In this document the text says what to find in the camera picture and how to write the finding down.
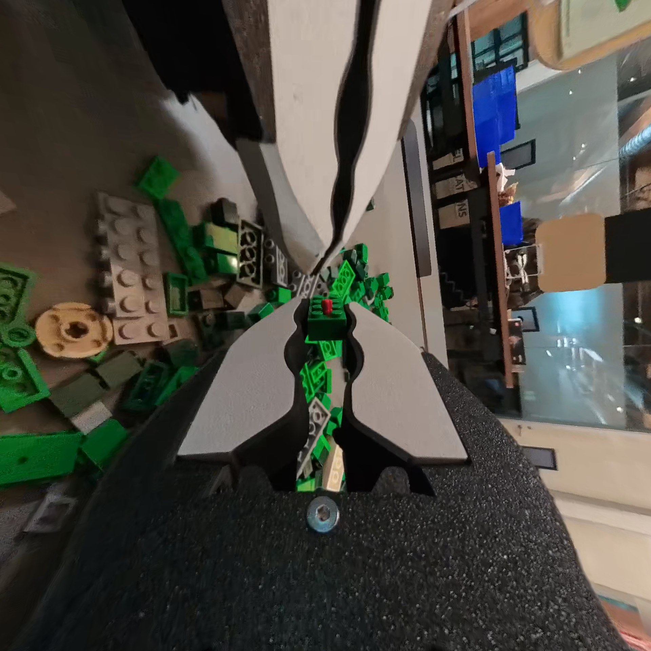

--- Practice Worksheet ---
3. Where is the round wooden rimmed panel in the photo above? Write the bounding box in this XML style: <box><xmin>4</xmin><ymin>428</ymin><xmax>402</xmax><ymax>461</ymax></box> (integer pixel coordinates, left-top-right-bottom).
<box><xmin>526</xmin><ymin>0</ymin><xmax>651</xmax><ymax>72</ymax></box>

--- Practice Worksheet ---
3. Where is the beige toy brick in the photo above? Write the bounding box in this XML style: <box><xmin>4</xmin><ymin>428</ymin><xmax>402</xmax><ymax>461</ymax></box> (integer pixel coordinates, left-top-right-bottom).
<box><xmin>325</xmin><ymin>445</ymin><xmax>347</xmax><ymax>491</ymax></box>

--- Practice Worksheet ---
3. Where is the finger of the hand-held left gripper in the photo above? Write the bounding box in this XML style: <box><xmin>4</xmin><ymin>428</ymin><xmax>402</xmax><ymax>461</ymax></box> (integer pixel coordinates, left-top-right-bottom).
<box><xmin>236</xmin><ymin>0</ymin><xmax>369</xmax><ymax>275</ymax></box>
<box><xmin>315</xmin><ymin>0</ymin><xmax>434</xmax><ymax>274</ymax></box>

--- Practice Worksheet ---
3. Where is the tan round toy plate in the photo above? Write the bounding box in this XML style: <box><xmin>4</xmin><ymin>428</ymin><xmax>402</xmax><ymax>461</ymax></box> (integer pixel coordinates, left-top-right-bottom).
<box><xmin>35</xmin><ymin>302</ymin><xmax>114</xmax><ymax>359</ymax></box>

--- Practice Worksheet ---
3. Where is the glass partition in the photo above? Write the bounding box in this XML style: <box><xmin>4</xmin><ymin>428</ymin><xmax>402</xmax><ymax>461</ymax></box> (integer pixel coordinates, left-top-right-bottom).
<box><xmin>509</xmin><ymin>41</ymin><xmax>651</xmax><ymax>433</ymax></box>

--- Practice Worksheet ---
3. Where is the dark grey toy plate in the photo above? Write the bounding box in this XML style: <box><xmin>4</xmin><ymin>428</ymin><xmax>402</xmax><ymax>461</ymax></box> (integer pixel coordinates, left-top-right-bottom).
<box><xmin>262</xmin><ymin>239</ymin><xmax>288</xmax><ymax>285</ymax></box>

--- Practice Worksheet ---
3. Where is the green sloped toy brick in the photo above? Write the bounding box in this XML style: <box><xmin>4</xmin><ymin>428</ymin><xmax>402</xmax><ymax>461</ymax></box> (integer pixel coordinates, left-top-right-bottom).
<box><xmin>80</xmin><ymin>418</ymin><xmax>129</xmax><ymax>471</ymax></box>

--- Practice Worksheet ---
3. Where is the small green toy tile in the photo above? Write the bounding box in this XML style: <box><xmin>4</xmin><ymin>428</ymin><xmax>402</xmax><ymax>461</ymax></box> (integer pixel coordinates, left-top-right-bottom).
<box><xmin>164</xmin><ymin>272</ymin><xmax>190</xmax><ymax>317</ymax></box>

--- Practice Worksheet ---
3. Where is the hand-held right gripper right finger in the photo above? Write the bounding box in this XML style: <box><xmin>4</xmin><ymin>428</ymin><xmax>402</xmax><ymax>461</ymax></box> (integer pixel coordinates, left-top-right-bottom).
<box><xmin>333</xmin><ymin>302</ymin><xmax>471</xmax><ymax>498</ymax></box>

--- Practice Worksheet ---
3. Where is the black framed window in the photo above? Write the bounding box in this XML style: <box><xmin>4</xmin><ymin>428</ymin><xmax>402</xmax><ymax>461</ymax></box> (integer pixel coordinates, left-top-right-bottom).
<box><xmin>470</xmin><ymin>13</ymin><xmax>530</xmax><ymax>72</ymax></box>

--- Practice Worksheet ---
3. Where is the green square toy plate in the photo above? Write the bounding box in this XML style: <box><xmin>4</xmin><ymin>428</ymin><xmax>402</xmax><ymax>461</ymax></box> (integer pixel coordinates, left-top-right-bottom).
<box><xmin>135</xmin><ymin>155</ymin><xmax>180</xmax><ymax>200</ymax></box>

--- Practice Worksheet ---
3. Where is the green toy plate underside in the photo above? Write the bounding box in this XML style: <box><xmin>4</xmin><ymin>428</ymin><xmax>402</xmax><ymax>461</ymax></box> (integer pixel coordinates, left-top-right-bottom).
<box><xmin>0</xmin><ymin>263</ymin><xmax>40</xmax><ymax>326</ymax></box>
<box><xmin>0</xmin><ymin>346</ymin><xmax>52</xmax><ymax>414</ymax></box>

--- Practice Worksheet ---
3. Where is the large flat green toy plate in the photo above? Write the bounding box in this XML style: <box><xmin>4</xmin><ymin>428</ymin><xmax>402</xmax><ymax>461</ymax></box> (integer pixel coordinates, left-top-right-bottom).
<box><xmin>0</xmin><ymin>431</ymin><xmax>84</xmax><ymax>487</ymax></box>

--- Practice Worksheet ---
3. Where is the large blue storage bin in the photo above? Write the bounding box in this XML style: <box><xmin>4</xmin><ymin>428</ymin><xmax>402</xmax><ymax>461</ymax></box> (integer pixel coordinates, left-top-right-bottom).
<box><xmin>472</xmin><ymin>66</ymin><xmax>518</xmax><ymax>169</ymax></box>

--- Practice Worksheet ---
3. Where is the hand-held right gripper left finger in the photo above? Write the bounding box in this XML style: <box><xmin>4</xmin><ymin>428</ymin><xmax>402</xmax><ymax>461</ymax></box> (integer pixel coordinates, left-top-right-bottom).
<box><xmin>177</xmin><ymin>297</ymin><xmax>312</xmax><ymax>493</ymax></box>

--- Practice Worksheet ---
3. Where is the wooden shelf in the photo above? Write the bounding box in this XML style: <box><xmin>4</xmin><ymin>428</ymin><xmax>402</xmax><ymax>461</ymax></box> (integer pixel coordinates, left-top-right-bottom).
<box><xmin>487</xmin><ymin>152</ymin><xmax>515</xmax><ymax>390</ymax></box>

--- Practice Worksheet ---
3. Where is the long green toy plate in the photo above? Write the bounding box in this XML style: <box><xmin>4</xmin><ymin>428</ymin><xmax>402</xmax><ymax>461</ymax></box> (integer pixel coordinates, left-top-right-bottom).
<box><xmin>158</xmin><ymin>199</ymin><xmax>208</xmax><ymax>283</ymax></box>

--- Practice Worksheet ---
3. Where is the dark grey hollow toy brick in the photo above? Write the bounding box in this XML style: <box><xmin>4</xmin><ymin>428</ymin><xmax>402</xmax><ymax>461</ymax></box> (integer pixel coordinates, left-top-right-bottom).
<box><xmin>236</xmin><ymin>220</ymin><xmax>265</xmax><ymax>290</ymax></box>

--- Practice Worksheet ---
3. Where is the pile of toy bricks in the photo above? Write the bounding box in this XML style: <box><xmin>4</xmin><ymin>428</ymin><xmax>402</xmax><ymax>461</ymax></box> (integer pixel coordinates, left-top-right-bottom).
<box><xmin>0</xmin><ymin>155</ymin><xmax>395</xmax><ymax>494</ymax></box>

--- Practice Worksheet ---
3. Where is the small blue storage bin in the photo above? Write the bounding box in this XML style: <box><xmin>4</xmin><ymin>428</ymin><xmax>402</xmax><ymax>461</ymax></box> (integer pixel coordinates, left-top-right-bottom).
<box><xmin>499</xmin><ymin>201</ymin><xmax>524</xmax><ymax>247</ymax></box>

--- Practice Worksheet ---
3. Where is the silver duct pipe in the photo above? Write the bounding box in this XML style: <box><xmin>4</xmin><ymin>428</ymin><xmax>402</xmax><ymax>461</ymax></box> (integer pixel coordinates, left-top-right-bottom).
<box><xmin>618</xmin><ymin>109</ymin><xmax>651</xmax><ymax>158</ymax></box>

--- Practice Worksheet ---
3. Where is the large grey studded toy plate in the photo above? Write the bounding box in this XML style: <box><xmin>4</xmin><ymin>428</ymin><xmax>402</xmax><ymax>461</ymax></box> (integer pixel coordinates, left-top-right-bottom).
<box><xmin>94</xmin><ymin>192</ymin><xmax>171</xmax><ymax>347</ymax></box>

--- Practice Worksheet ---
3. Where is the light grey sloped toy brick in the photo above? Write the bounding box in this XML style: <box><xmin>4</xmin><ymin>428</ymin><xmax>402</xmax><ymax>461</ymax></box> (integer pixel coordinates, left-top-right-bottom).
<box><xmin>71</xmin><ymin>402</ymin><xmax>113</xmax><ymax>434</ymax></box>

